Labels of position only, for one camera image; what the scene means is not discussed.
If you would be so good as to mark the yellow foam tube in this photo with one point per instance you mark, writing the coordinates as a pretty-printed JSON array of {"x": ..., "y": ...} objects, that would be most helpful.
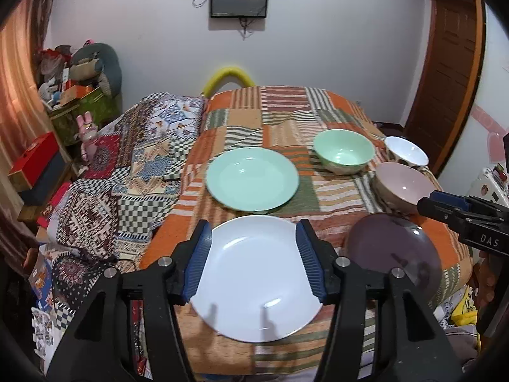
[{"x": 228, "y": 72}]

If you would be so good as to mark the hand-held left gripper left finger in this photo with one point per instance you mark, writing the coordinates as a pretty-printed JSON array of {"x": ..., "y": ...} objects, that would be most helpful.
[{"x": 197, "y": 262}]

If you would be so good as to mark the brown wooden door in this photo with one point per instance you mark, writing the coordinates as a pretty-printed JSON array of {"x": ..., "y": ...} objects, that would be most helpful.
[{"x": 445, "y": 87}]

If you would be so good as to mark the blue white patterned quilt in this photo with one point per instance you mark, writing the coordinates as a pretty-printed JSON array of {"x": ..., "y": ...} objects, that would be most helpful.
[{"x": 151, "y": 159}]

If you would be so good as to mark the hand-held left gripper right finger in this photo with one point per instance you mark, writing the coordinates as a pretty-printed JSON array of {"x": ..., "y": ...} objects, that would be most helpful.
[{"x": 312, "y": 262}]

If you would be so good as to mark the white plate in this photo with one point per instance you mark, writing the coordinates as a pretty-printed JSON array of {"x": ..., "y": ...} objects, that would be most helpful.
[{"x": 254, "y": 270}]

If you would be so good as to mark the purple plate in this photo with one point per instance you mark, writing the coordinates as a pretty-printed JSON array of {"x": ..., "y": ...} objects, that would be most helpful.
[{"x": 381, "y": 246}]

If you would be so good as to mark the orange striped patchwork blanket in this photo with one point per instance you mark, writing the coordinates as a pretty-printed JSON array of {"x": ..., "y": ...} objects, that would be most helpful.
[{"x": 278, "y": 127}]

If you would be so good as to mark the orange cardboard box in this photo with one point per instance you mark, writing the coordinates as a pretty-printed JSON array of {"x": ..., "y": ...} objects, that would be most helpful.
[{"x": 73, "y": 92}]

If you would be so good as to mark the dark blue box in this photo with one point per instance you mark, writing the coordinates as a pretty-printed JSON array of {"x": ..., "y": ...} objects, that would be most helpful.
[{"x": 45, "y": 183}]

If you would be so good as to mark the white wardrobe with pink hearts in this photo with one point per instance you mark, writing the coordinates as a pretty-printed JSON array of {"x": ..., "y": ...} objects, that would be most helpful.
[{"x": 491, "y": 87}]

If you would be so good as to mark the yellow cloth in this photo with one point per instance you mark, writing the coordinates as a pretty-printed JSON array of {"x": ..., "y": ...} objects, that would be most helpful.
[{"x": 463, "y": 310}]

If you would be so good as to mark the grey plush toy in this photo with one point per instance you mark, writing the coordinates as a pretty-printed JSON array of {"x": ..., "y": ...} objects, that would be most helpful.
[{"x": 107, "y": 59}]

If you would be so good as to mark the green bowl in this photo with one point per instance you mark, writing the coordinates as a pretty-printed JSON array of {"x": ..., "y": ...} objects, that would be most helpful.
[{"x": 344, "y": 155}]

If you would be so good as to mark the person's right hand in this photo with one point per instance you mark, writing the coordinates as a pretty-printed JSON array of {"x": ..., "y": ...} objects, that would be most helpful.
[{"x": 487, "y": 282}]

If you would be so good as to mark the green storage box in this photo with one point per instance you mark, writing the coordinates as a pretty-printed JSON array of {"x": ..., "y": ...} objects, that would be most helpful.
[{"x": 95, "y": 105}]

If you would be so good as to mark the orange curtain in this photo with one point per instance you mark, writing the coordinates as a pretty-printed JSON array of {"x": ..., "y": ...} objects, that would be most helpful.
[{"x": 20, "y": 87}]

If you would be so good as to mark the small black wall monitor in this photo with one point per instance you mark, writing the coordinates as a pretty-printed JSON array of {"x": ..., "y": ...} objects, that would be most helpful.
[{"x": 238, "y": 0}]

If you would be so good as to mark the white object with stickers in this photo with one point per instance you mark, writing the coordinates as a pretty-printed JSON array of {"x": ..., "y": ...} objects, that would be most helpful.
[{"x": 487, "y": 183}]

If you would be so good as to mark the green plate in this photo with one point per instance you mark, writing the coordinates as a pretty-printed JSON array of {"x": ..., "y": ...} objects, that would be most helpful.
[{"x": 250, "y": 179}]

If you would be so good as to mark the pink bowl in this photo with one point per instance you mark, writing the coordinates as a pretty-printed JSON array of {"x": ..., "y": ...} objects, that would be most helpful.
[{"x": 401, "y": 183}]

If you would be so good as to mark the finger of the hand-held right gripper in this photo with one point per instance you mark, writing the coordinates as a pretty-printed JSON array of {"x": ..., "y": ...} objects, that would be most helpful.
[
  {"x": 441, "y": 211},
  {"x": 449, "y": 199}
]

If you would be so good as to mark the white patterned bowl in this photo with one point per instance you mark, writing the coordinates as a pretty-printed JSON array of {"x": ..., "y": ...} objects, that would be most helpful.
[{"x": 405, "y": 149}]

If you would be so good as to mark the pink rabbit figure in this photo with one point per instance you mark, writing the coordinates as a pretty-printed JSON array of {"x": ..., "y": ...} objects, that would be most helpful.
[{"x": 87, "y": 133}]

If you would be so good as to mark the red box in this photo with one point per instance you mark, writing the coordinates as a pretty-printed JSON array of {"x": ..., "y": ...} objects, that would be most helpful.
[{"x": 34, "y": 159}]

